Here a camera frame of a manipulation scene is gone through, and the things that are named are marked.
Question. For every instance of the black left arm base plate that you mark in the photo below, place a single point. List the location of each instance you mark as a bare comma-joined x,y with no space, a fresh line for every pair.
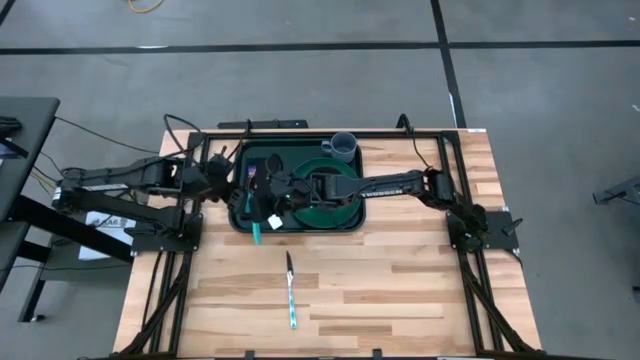
165,244

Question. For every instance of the black camera bar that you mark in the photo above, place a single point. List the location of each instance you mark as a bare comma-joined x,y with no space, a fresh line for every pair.
265,124

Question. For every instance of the black cloth napkin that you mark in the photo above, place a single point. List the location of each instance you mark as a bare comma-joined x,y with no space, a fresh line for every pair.
270,209

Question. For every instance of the blue-grey mug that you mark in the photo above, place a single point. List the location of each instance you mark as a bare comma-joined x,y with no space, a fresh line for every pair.
345,150

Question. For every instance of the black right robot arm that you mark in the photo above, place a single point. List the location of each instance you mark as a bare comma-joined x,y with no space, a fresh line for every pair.
390,185

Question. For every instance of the black round bowl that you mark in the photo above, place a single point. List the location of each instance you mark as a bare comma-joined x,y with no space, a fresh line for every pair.
320,205

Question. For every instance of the grey metal stand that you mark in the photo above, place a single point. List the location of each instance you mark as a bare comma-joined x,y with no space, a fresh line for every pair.
622,192

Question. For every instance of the black desk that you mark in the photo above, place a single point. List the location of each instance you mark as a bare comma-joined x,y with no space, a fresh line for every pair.
25,150

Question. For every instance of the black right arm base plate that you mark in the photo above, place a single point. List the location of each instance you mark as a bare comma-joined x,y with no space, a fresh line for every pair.
500,236

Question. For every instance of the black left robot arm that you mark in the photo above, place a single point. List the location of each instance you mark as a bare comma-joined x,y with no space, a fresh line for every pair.
125,175

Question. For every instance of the black desk device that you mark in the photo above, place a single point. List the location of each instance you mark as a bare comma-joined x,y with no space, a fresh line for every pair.
10,124

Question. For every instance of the green round plate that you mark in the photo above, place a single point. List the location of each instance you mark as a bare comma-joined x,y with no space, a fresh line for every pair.
325,219

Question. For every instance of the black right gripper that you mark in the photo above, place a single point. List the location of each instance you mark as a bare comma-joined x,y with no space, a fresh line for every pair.
290,190

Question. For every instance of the white paper sheet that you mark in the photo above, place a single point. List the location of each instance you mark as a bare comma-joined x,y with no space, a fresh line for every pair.
100,252

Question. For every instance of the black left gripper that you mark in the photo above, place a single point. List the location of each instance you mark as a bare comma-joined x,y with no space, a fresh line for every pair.
220,180

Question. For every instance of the white napkin tag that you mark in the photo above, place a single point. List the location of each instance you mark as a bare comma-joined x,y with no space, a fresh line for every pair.
275,222

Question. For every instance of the dark green plastic tray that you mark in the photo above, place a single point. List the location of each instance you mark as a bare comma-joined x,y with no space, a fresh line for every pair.
305,149

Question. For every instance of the black aluminium rail frame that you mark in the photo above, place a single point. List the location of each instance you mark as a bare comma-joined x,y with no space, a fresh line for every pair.
300,134

